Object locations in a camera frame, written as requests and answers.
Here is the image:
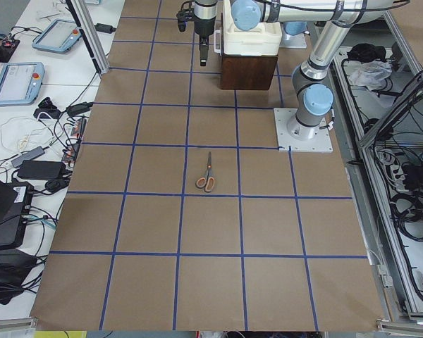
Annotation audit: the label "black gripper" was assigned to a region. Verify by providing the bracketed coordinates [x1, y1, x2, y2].
[193, 15, 216, 67]

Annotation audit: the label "dark wooden drawer box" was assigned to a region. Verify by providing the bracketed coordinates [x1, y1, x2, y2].
[220, 54, 278, 90]

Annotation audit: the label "grey orange scissors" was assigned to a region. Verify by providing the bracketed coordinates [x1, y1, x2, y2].
[195, 152, 215, 193]

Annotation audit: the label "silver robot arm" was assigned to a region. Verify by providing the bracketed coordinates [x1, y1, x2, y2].
[231, 1, 406, 141]

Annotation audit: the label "cream plastic tray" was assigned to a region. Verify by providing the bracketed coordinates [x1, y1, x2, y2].
[214, 0, 282, 56]

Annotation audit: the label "black power adapter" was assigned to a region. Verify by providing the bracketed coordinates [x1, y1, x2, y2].
[94, 23, 116, 34]

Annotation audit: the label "far blue teach pendant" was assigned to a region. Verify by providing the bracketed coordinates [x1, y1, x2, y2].
[32, 18, 81, 54]

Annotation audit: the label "blue teach pendant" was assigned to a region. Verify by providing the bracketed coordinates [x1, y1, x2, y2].
[0, 62, 45, 106]
[32, 18, 81, 54]

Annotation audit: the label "white crumpled cloth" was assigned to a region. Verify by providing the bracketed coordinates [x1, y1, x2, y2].
[348, 61, 392, 90]

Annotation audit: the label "near blue teach pendant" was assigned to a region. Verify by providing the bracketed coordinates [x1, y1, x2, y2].
[0, 62, 45, 106]

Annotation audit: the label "large black power brick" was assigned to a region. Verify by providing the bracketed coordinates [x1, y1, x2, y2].
[17, 160, 66, 180]

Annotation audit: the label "black laptop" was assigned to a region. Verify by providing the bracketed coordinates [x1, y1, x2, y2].
[0, 180, 33, 250]

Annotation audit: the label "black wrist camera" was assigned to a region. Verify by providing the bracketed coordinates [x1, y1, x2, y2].
[176, 0, 194, 32]

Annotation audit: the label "aluminium frame post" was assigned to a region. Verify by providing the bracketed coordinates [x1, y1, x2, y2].
[66, 0, 109, 75]

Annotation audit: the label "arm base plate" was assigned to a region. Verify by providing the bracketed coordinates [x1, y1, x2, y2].
[274, 108, 333, 153]

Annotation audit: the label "white coiled cable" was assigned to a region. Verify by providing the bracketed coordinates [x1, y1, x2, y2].
[0, 117, 54, 153]

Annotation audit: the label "black coiled cables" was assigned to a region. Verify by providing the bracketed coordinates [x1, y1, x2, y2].
[389, 192, 423, 243]

